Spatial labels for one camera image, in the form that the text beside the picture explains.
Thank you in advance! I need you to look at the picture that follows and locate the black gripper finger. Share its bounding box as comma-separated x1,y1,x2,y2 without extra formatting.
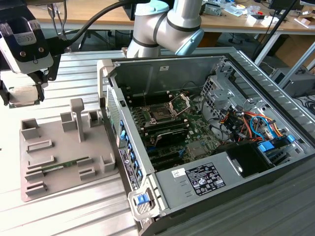
0,79,10,107
28,69,57,103

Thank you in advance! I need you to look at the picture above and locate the silver CPU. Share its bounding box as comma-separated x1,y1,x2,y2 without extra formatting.
8,85,41,109

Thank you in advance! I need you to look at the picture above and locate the black RAM slot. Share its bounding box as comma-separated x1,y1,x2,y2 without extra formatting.
141,118,189,130
129,93,172,108
143,122,190,135

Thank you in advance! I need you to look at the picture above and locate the CPU socket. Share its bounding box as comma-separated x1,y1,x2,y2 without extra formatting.
147,104,173,124

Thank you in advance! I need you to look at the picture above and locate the black expansion slot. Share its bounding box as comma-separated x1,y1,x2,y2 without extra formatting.
151,157,185,172
148,149,182,163

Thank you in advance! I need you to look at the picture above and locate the grey parts rack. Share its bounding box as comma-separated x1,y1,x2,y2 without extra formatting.
19,98,118,203

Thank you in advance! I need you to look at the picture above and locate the wooden desk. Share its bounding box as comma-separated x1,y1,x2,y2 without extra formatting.
199,0,315,34
27,2,138,31

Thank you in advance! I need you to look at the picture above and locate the green RAM stick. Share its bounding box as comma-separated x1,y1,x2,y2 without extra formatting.
40,158,89,172

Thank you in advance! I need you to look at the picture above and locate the open PC case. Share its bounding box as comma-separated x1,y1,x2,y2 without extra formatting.
97,46,315,236

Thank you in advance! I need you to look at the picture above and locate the black case label strip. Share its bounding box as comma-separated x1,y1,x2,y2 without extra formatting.
119,147,141,192

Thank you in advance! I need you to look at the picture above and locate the metal socket cover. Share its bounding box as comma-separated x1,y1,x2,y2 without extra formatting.
167,92,192,117

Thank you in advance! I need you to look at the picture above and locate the black graphics card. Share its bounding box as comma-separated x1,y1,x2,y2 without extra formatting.
153,128,189,148

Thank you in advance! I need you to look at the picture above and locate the blue case latch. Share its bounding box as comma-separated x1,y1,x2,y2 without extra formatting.
136,194,150,205

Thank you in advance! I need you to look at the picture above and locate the green motherboard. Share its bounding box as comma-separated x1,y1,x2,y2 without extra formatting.
127,90,222,171

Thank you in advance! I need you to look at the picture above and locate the white note sticker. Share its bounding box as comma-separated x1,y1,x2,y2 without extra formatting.
171,168,187,179

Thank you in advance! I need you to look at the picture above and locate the grey power supply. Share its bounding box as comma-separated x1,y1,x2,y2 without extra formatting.
154,151,244,210

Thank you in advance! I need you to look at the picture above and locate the grey chipset heatsink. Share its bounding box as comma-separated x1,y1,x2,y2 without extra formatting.
187,142,213,158

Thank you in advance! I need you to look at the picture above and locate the silver drive cage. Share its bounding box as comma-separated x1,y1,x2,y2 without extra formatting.
199,73,248,121

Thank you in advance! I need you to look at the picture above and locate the black power supply label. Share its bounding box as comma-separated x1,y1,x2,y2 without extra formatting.
185,162,226,197

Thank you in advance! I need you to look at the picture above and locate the metal drive unit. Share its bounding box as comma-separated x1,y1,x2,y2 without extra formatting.
203,1,222,17

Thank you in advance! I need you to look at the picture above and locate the black plastic shroud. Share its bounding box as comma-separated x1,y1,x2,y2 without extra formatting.
216,142,274,178

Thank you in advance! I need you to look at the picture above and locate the white small box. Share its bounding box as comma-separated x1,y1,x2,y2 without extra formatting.
246,13,272,27

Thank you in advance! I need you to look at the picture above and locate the blue disk carrier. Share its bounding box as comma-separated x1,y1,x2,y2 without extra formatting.
257,140,276,155

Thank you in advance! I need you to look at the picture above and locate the black tripod pole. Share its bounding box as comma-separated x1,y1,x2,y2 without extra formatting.
253,0,297,62

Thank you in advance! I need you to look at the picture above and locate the brown cardboard box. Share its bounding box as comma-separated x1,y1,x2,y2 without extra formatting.
275,34,315,72

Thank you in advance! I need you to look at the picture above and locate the grey desktop computer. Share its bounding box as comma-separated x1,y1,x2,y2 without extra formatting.
270,67,315,98

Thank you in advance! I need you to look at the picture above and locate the thin cable with plug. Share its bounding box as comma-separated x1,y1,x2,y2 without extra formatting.
46,0,68,41

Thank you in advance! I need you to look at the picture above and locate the red yellow wire bundle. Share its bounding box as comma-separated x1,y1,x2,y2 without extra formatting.
220,110,262,143

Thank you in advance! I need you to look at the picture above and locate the blue wire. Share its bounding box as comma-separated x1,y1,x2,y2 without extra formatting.
250,115,275,141

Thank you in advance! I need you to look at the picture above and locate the orange wire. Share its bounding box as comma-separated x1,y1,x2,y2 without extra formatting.
267,119,287,138

